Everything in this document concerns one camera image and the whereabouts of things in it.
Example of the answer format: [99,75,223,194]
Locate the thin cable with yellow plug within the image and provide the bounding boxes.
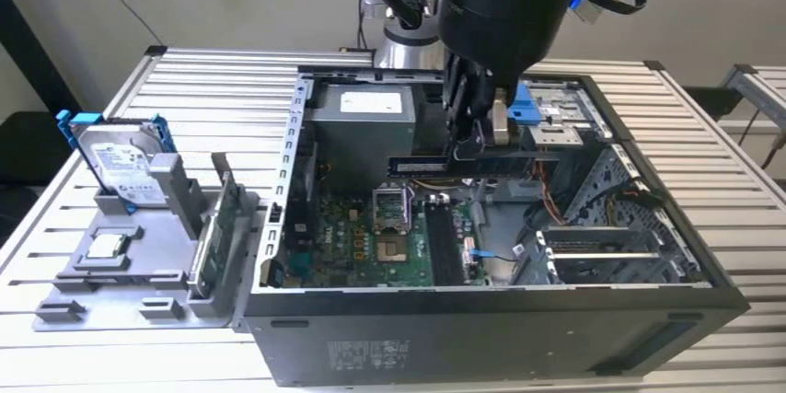
[338,0,376,54]

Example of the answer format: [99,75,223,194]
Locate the black sleeved wire bundle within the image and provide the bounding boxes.
[600,183,662,226]

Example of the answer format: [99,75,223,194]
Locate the metal socket cover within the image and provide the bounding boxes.
[372,186,411,234]

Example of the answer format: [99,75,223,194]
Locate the green motherboard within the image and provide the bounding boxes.
[282,153,492,288]

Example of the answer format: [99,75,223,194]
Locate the green graphics card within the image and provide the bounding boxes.
[187,151,247,300]

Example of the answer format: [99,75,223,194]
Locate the black box behind table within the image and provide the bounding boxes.
[682,86,746,119]

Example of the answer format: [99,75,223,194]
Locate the grey metal drive cage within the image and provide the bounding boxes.
[512,225,674,287]

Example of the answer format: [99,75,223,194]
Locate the blue tab data wire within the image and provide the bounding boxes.
[467,249,520,263]

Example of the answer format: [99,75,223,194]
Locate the grey parts rack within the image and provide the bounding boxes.
[28,151,266,333]

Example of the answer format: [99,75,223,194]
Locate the grey power supply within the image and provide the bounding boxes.
[303,82,419,182]

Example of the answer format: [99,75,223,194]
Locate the black PC case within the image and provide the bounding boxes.
[236,64,751,388]

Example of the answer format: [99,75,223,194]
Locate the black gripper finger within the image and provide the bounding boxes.
[488,86,531,160]
[442,52,494,169]

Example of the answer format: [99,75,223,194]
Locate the thin locking lever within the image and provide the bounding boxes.
[400,184,415,230]

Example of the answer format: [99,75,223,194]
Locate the orange wire bundle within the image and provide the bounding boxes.
[531,160,563,226]

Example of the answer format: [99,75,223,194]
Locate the black bulky object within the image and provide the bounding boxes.
[0,110,85,185]

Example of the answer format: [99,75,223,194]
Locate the blue expansion slot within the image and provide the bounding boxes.
[283,250,316,284]

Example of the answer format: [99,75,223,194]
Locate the black RAM slots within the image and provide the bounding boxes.
[424,194,467,287]

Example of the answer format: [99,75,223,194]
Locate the black slanted post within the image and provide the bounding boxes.
[0,0,85,113]

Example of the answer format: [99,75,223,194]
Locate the green RAM stick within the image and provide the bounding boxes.
[386,155,534,179]

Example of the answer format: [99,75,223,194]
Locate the hard disk in blue carrier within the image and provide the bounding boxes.
[53,110,179,210]

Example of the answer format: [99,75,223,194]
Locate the blue drive latch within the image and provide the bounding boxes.
[506,82,542,127]

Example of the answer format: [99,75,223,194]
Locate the metal slat side table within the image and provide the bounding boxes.
[715,63,786,136]

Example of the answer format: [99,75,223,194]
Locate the CPU socket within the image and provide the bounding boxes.
[375,232,414,265]

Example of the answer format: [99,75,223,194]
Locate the silver CPU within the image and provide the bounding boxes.
[85,234,131,260]

